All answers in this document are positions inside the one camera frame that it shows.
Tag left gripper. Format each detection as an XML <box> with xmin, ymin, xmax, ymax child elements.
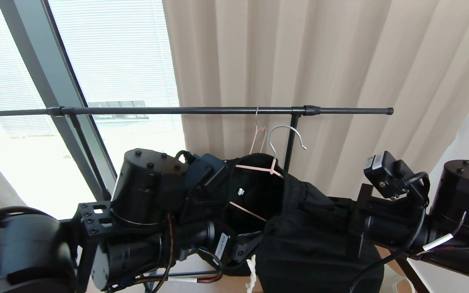
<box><xmin>92</xmin><ymin>222</ymin><xmax>239</xmax><ymax>290</ymax></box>

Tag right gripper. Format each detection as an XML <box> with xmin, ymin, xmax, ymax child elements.
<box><xmin>351</xmin><ymin>183</ymin><xmax>430</xmax><ymax>259</ymax></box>

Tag black shorts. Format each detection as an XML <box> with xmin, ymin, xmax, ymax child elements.
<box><xmin>200</xmin><ymin>153</ymin><xmax>385</xmax><ymax>293</ymax></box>

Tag pink clothes hanger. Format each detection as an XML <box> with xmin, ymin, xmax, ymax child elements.
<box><xmin>249</xmin><ymin>107</ymin><xmax>267</xmax><ymax>155</ymax></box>
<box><xmin>230</xmin><ymin>125</ymin><xmax>307</xmax><ymax>222</ymax></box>

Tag black clothes rack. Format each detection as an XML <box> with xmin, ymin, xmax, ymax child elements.
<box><xmin>0</xmin><ymin>106</ymin><xmax>394</xmax><ymax>293</ymax></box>

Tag black cable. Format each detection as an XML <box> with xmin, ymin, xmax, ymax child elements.
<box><xmin>348</xmin><ymin>171</ymin><xmax>431</xmax><ymax>293</ymax></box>
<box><xmin>0</xmin><ymin>205</ymin><xmax>58</xmax><ymax>225</ymax></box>

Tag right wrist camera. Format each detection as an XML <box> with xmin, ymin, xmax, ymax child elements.
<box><xmin>364</xmin><ymin>151</ymin><xmax>430</xmax><ymax>204</ymax></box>

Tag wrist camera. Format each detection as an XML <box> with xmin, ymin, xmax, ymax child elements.
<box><xmin>364</xmin><ymin>151</ymin><xmax>430</xmax><ymax>204</ymax></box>
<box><xmin>176</xmin><ymin>151</ymin><xmax>230</xmax><ymax>223</ymax></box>

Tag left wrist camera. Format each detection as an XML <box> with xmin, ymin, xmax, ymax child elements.
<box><xmin>176</xmin><ymin>151</ymin><xmax>230</xmax><ymax>223</ymax></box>

